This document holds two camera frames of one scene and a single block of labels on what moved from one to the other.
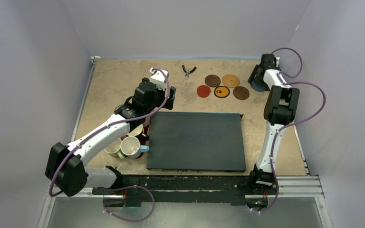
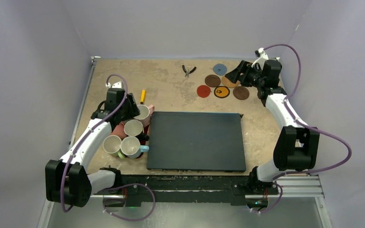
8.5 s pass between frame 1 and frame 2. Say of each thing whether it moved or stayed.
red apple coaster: stayed
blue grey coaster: moved
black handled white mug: stayed
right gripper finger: moved
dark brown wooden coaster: stayed
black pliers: stayed
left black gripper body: moved
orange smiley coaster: stayed
